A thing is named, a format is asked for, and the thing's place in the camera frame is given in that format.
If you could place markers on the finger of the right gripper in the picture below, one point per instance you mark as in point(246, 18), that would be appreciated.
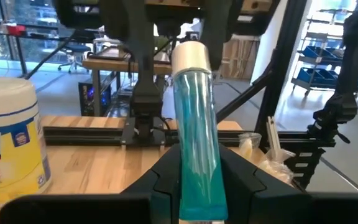
point(219, 31)
point(120, 18)

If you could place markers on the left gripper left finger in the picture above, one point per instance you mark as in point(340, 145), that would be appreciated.
point(104, 210)

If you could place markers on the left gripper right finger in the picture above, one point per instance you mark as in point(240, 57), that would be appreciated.
point(291, 210)

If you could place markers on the pink toothbrush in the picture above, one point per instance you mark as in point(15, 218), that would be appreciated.
point(275, 169)

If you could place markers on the teal toothpaste tube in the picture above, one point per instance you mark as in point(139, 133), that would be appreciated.
point(197, 124)

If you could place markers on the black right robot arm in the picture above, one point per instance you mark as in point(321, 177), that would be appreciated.
point(146, 99)

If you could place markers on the wooden pallet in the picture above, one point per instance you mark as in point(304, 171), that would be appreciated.
point(241, 59)

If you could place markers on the wooden desk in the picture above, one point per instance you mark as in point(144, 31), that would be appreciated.
point(110, 64)

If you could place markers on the white round pillar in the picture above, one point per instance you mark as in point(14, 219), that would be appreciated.
point(269, 40)

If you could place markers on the blue office chair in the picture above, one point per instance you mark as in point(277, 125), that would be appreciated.
point(75, 49)

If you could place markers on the black computer tower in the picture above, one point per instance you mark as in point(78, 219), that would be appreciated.
point(89, 99)

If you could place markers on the red box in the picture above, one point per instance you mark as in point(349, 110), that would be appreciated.
point(15, 30)

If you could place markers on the yellow disinfectant wipes canister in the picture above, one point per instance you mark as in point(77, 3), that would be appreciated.
point(11, 161)

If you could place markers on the black side table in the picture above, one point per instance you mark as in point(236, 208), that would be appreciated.
point(20, 53)

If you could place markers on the cart with blue bins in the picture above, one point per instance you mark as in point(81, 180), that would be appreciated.
point(315, 76)

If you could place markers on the black aluminium table frame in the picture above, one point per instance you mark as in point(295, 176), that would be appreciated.
point(82, 135)

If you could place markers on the silver metal bracket bar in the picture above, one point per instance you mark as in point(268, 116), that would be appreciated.
point(273, 133)

